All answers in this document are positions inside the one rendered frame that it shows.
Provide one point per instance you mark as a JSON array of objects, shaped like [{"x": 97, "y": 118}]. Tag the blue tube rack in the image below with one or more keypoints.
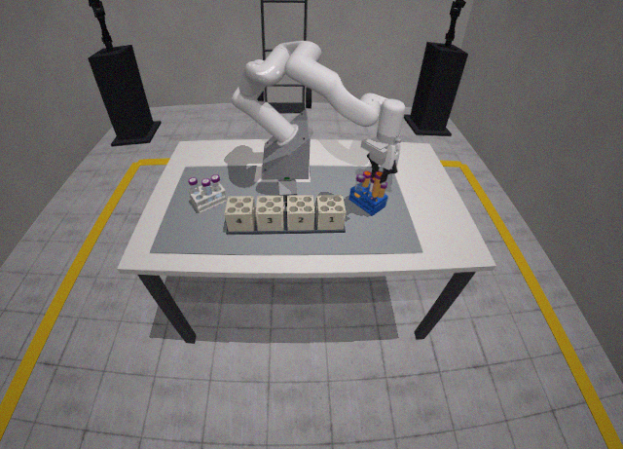
[{"x": 370, "y": 203}]

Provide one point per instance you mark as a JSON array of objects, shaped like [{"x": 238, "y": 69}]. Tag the beige bucket adapter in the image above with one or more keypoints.
[
  {"x": 332, "y": 212},
  {"x": 300, "y": 213},
  {"x": 239, "y": 219},
  {"x": 270, "y": 213}
]

